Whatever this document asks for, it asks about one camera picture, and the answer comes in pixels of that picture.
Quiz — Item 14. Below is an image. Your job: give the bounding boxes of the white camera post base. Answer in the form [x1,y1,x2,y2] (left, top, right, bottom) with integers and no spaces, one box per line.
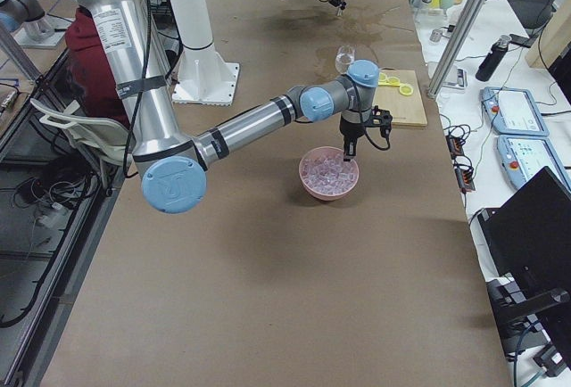
[170,0,240,106]

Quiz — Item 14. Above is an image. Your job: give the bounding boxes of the bamboo cutting board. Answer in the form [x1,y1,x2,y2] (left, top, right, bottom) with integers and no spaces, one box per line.
[374,69,427,128]

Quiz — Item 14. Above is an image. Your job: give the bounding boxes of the clear wine glass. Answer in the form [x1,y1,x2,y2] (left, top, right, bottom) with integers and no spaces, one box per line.
[335,45,355,74]

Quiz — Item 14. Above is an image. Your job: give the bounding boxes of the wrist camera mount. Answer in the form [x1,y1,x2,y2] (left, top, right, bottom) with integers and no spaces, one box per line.
[368,106,393,138]

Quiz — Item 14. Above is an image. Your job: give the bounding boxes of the pink bowl of ice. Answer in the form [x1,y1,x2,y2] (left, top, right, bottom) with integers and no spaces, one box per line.
[298,146,360,202]

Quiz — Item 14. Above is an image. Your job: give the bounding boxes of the lower teach pendant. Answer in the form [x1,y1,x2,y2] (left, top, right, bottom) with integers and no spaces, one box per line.
[496,135,570,190]

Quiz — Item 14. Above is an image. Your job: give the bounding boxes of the teach pendant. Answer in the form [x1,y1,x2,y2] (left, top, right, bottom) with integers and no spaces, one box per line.
[479,86,550,137]
[496,135,570,190]

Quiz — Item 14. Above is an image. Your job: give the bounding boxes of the black water bottle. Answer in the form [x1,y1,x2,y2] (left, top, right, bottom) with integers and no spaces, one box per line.
[475,35,511,82]

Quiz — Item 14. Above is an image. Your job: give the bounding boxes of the lemon slice near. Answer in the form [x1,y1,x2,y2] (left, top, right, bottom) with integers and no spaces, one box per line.
[399,84,414,96]

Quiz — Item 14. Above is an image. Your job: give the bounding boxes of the black laptop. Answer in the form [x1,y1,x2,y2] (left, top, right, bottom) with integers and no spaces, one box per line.
[477,167,570,296]

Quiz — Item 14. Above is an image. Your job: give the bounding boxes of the upper teach pendant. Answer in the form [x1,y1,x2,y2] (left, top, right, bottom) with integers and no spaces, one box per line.
[479,86,550,137]

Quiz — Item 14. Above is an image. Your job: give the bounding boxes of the lemon slice middle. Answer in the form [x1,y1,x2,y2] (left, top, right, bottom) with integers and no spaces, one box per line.
[386,76,401,86]

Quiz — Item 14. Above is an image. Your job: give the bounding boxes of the metal tray scale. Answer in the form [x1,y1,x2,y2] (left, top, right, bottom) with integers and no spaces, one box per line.
[442,66,468,93]

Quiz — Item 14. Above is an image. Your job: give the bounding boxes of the aluminium frame post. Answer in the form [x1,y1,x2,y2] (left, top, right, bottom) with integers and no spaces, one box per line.
[426,0,485,100]

